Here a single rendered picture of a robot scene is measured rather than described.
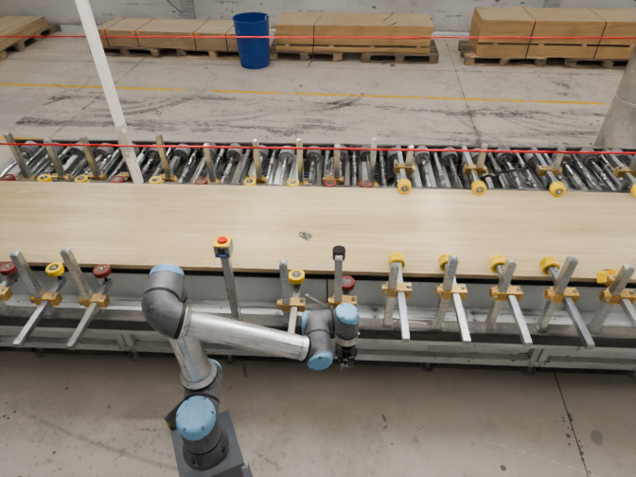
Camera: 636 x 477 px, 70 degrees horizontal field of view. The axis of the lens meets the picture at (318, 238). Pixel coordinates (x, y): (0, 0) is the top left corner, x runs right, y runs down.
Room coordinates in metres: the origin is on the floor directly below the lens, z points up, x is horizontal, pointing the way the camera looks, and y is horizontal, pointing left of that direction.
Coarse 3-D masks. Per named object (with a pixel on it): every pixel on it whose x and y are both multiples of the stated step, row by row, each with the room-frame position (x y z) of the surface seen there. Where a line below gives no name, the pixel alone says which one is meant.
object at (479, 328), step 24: (0, 312) 1.58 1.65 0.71; (24, 312) 1.59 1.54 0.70; (48, 312) 1.57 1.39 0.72; (72, 312) 1.59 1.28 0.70; (120, 312) 1.58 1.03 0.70; (216, 312) 1.57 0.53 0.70; (360, 336) 1.45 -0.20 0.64; (384, 336) 1.44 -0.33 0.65; (432, 336) 1.42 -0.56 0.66; (456, 336) 1.41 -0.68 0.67; (480, 336) 1.41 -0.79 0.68; (504, 336) 1.40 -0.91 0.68; (552, 336) 1.39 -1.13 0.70; (576, 336) 1.38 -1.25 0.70; (600, 336) 1.38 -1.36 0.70; (624, 336) 1.37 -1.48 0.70
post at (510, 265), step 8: (504, 264) 1.46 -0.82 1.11; (512, 264) 1.43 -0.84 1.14; (504, 272) 1.44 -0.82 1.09; (512, 272) 1.43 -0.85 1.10; (504, 280) 1.43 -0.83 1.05; (504, 288) 1.43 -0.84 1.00; (496, 304) 1.43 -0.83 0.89; (488, 312) 1.46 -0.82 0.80; (496, 312) 1.43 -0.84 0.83; (488, 320) 1.43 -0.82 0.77; (496, 320) 1.43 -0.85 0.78
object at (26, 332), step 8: (56, 280) 1.70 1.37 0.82; (64, 280) 1.72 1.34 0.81; (56, 288) 1.65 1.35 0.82; (40, 304) 1.54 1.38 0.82; (48, 304) 1.55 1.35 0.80; (40, 312) 1.49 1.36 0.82; (32, 320) 1.44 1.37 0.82; (24, 328) 1.39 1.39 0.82; (32, 328) 1.40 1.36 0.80; (24, 336) 1.34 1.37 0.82; (16, 344) 1.30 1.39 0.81
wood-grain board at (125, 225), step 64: (0, 192) 2.42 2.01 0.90; (64, 192) 2.41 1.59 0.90; (128, 192) 2.40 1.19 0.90; (192, 192) 2.39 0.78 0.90; (256, 192) 2.37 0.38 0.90; (320, 192) 2.36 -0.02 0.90; (384, 192) 2.35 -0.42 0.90; (448, 192) 2.34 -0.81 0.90; (512, 192) 2.32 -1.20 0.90; (576, 192) 2.31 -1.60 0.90; (0, 256) 1.81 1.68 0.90; (128, 256) 1.79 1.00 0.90; (192, 256) 1.78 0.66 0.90; (256, 256) 1.77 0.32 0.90; (320, 256) 1.76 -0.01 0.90; (384, 256) 1.76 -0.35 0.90; (512, 256) 1.74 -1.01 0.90; (576, 256) 1.73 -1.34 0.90
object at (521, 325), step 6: (498, 270) 1.59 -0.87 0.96; (510, 300) 1.38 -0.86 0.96; (516, 300) 1.38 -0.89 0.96; (510, 306) 1.36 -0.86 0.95; (516, 306) 1.35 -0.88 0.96; (516, 312) 1.31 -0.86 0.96; (516, 318) 1.28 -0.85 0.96; (522, 318) 1.28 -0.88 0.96; (516, 324) 1.27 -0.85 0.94; (522, 324) 1.25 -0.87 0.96; (522, 330) 1.21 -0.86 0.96; (522, 336) 1.19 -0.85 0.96; (528, 336) 1.18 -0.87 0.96; (522, 342) 1.17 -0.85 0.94; (528, 342) 1.16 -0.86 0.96
